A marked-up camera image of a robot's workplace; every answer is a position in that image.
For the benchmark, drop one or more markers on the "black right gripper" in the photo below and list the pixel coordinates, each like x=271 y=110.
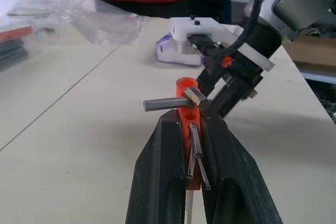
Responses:
x=241 y=77

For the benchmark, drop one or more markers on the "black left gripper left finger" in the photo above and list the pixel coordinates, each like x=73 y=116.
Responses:
x=157 y=171

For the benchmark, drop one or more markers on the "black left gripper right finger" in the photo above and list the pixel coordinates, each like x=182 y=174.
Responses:
x=236 y=176

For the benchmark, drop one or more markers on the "orange hex key holder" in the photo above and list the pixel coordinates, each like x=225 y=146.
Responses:
x=189 y=119

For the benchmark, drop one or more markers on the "large steel hex key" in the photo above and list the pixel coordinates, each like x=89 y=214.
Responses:
x=168 y=103

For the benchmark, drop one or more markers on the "small steel hex key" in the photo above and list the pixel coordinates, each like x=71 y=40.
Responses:
x=204 y=174

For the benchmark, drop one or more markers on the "medium steel hex key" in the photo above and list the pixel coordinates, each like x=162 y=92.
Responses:
x=195 y=145

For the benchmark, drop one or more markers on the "white and purple packet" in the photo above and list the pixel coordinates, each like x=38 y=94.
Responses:
x=170 y=53

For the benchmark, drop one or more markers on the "brown cardboard box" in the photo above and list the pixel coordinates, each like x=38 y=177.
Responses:
x=312 y=51

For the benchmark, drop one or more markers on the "clear plastic bag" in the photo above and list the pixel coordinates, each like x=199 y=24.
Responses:
x=86 y=16

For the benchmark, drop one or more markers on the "orange and black book stack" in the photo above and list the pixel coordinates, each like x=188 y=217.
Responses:
x=13 y=43

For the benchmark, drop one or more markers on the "flat grey tray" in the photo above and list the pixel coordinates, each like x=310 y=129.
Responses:
x=30 y=11

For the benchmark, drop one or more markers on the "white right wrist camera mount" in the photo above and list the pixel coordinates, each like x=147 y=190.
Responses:
x=194 y=28

